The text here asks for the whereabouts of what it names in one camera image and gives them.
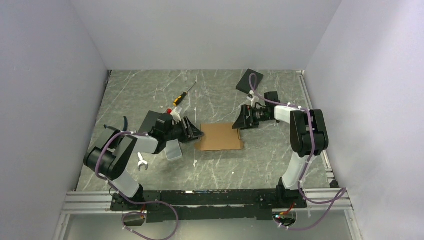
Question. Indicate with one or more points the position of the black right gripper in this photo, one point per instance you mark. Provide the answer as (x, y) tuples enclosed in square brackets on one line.
[(242, 122)]

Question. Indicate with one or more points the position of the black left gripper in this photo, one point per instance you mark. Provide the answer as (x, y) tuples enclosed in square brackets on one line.
[(191, 133)]

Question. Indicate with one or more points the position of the brown cardboard box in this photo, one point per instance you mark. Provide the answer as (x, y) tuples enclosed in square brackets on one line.
[(219, 137)]

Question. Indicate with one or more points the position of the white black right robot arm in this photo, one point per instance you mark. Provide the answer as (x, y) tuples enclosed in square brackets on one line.
[(308, 133)]

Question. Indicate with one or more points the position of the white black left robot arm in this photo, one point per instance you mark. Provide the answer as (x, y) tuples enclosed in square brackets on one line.
[(110, 154)]

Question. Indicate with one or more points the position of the black box far right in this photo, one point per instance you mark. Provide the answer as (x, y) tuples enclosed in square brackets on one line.
[(244, 84)]

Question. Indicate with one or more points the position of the black box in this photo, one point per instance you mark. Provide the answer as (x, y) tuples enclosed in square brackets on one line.
[(149, 121), (244, 84)]

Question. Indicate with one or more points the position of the black box near left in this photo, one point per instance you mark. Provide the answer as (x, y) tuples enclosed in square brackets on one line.
[(149, 121)]

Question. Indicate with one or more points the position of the white plastic case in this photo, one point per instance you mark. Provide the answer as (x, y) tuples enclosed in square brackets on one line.
[(174, 152)]

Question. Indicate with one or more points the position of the yellow black screwdriver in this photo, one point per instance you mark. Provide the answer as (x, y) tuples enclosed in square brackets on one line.
[(178, 100)]

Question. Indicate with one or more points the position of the silver wrench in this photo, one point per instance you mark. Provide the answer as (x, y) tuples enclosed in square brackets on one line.
[(142, 163)]

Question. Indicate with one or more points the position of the blue handled pliers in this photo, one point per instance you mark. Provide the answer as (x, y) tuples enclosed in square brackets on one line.
[(124, 122)]

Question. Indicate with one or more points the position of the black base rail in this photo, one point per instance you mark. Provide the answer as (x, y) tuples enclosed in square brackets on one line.
[(168, 205)]

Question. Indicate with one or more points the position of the aluminium frame rail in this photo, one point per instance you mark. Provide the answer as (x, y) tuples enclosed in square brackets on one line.
[(81, 203)]

